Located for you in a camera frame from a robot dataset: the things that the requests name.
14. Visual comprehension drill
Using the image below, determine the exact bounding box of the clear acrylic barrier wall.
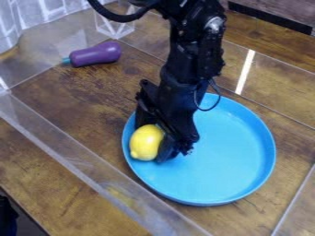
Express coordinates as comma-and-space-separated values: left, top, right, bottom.
0, 11, 315, 236

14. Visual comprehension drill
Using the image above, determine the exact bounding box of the yellow lemon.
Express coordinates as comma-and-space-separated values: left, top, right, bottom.
129, 124, 164, 161

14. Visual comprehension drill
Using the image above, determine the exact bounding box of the blue round tray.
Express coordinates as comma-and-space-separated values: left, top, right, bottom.
121, 94, 276, 206

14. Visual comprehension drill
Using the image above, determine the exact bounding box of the purple toy eggplant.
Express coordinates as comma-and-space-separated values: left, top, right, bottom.
61, 41, 121, 67

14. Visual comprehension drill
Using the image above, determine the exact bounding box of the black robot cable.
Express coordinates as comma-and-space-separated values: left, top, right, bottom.
87, 0, 165, 24

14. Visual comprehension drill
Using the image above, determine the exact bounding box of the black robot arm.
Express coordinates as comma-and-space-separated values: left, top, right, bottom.
135, 0, 227, 162

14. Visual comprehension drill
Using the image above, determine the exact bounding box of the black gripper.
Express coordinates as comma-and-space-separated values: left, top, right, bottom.
135, 66, 221, 163

